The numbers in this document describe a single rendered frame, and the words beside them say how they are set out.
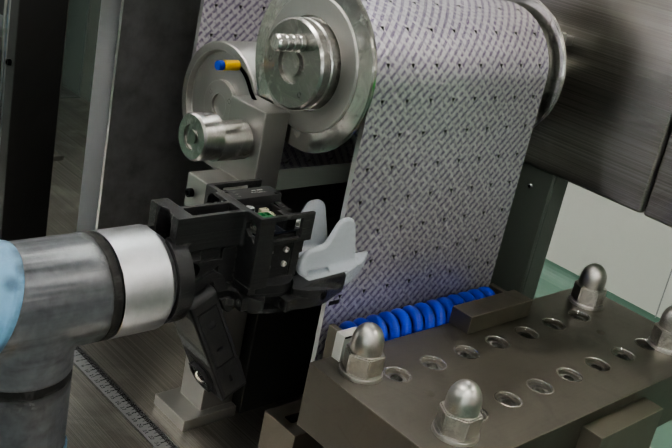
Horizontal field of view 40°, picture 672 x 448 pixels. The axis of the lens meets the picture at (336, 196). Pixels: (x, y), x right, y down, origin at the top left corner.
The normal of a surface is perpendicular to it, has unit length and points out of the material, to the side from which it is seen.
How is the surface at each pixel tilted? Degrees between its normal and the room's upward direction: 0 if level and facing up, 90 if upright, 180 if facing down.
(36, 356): 90
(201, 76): 90
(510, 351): 0
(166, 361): 0
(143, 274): 61
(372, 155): 90
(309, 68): 90
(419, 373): 0
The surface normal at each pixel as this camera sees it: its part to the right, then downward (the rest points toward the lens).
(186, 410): 0.19, -0.92
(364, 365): -0.31, 0.27
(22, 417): 0.34, 0.38
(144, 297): 0.67, 0.19
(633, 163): -0.73, 0.09
